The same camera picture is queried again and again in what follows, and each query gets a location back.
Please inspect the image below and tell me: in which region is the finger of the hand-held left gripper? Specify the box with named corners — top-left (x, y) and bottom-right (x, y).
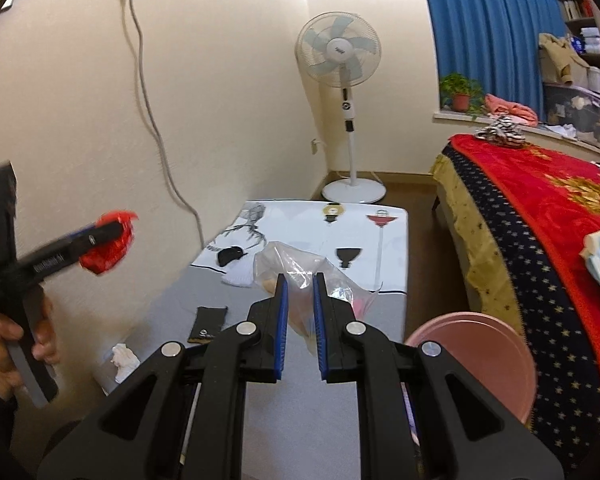
top-left (15, 221), bottom-right (132, 288)

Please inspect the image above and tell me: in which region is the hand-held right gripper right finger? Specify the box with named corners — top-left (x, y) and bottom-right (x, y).
top-left (312, 272), bottom-right (566, 480)

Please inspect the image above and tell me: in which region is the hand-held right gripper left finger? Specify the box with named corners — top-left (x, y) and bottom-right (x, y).
top-left (37, 272), bottom-right (290, 480)

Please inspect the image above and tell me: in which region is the orange-red plastic bag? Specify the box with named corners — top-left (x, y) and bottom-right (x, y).
top-left (79, 208), bottom-right (140, 276)

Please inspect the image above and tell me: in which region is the clear plastic bag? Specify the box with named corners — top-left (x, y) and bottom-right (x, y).
top-left (252, 241), bottom-right (383, 358)

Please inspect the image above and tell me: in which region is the pink plastic basin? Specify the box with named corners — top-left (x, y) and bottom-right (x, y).
top-left (404, 311), bottom-right (538, 431)

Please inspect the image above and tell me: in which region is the person's left forearm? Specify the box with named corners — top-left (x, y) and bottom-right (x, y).
top-left (0, 367), bottom-right (83, 480)

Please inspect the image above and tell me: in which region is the person's left hand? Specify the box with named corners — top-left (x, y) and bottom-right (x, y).
top-left (0, 295), bottom-right (58, 391)

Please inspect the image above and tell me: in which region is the white lace-edged cloth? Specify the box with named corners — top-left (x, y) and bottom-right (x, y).
top-left (222, 260), bottom-right (257, 288)

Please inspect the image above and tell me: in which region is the black pouch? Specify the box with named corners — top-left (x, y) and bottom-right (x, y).
top-left (187, 306), bottom-right (228, 346)

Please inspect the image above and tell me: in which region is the small black item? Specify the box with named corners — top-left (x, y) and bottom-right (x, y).
top-left (216, 246), bottom-right (246, 267)

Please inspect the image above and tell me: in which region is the white crumpled tissue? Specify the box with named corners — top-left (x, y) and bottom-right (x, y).
top-left (109, 342), bottom-right (142, 382)

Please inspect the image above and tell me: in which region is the yellow star bed skirt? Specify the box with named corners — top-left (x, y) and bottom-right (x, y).
top-left (432, 152), bottom-right (526, 336)

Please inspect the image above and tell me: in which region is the navy star bed sheet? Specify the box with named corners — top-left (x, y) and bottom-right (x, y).
top-left (440, 142), bottom-right (600, 441)

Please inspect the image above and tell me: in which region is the white windowsill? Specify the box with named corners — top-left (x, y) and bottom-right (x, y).
top-left (432, 112), bottom-right (600, 153)

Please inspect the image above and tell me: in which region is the red flower blanket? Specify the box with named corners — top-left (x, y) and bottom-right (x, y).
top-left (450, 132), bottom-right (600, 391)

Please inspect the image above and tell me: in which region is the potted green plant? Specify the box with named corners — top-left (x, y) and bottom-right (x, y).
top-left (439, 72), bottom-right (487, 120)

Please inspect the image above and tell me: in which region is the black white striped cloth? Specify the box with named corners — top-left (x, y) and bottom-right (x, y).
top-left (475, 115), bottom-right (528, 148)

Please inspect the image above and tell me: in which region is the white standing fan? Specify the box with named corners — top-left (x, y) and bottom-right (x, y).
top-left (295, 10), bottom-right (387, 205)

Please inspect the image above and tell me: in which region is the pink cloth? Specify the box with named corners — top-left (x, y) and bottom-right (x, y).
top-left (484, 93), bottom-right (540, 126)

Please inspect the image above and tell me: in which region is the clear plastic storage box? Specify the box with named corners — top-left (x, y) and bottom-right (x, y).
top-left (542, 80), bottom-right (600, 143)

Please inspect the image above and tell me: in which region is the blue curtain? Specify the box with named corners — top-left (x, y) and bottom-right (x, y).
top-left (417, 0), bottom-right (568, 111)

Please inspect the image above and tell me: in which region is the khaki coat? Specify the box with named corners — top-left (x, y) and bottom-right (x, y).
top-left (537, 32), bottom-right (591, 86)

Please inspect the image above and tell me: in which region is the stack of white packets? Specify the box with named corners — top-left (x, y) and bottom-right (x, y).
top-left (570, 27), bottom-right (600, 53)

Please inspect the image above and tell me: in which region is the wooden shelf cabinet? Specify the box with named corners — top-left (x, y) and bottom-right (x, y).
top-left (555, 0), bottom-right (600, 151)

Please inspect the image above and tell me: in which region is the row of books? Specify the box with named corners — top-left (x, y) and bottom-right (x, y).
top-left (562, 0), bottom-right (595, 21)

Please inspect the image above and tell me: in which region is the grey power cable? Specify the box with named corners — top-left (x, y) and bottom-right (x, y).
top-left (120, 0), bottom-right (207, 252)

